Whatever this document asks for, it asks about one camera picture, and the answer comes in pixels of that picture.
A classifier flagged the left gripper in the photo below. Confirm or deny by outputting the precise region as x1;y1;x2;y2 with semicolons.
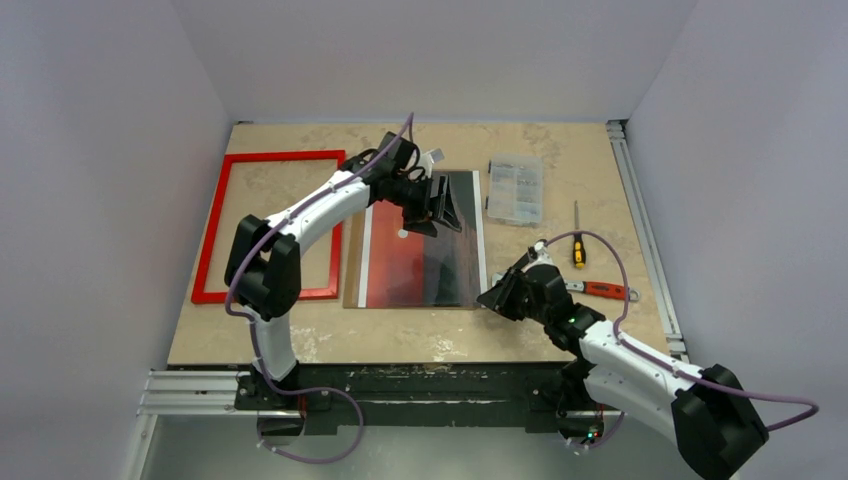
389;174;460;238

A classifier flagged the red sunset photo print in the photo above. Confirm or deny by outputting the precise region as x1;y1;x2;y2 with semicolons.
357;170;488;309

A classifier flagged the black yellow screwdriver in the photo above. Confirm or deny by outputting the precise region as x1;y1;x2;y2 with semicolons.
572;200;587;269

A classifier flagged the red picture frame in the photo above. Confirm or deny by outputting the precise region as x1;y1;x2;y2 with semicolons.
190;150;346;305

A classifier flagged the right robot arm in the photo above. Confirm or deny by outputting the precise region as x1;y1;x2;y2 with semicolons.
477;264;769;479

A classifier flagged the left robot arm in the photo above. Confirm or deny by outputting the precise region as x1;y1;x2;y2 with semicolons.
225;132;462;409

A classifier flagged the clear plastic screw box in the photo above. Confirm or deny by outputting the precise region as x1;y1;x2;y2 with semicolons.
485;153;544;226

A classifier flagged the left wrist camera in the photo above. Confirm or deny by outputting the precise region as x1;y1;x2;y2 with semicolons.
419;149;445;177

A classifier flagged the brown frame backing board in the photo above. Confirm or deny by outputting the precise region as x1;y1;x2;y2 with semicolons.
342;209;369;309

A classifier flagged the red handle adjustable wrench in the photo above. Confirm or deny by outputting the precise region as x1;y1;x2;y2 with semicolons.
565;281;641;302

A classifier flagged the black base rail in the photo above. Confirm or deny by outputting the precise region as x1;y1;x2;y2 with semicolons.
234;361;619;444

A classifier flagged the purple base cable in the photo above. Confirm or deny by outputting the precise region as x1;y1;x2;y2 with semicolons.
256;387;366;465

